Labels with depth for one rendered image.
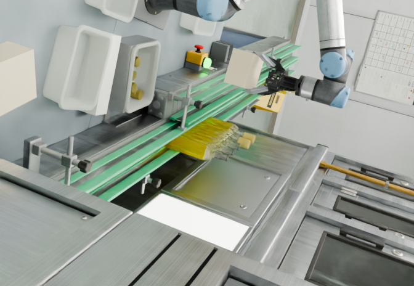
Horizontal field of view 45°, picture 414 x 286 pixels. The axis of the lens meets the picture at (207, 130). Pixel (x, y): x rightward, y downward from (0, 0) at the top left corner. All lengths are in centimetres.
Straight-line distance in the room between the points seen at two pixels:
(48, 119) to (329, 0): 87
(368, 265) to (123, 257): 106
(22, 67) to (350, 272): 109
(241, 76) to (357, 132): 619
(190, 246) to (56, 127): 77
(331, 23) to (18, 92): 89
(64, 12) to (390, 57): 648
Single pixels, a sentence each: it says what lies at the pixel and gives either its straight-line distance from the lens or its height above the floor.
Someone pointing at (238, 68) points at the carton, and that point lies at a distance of 170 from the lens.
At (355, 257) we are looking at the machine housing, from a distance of 169.
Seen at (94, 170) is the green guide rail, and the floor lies 91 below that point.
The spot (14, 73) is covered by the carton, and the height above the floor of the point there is 82.
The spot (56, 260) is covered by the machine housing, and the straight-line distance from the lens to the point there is 74.
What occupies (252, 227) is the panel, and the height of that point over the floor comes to 132.
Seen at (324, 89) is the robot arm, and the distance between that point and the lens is 166.
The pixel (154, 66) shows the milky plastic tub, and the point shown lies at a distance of 169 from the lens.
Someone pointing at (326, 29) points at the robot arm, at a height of 135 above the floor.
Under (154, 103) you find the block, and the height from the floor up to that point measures 84.
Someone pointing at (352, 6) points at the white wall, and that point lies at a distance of 754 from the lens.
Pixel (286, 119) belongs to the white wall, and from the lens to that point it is 797.
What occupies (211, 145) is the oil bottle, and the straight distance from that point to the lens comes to 169.
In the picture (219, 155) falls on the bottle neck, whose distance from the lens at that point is 169.
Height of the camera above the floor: 157
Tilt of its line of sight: 18 degrees down
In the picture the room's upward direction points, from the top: 108 degrees clockwise
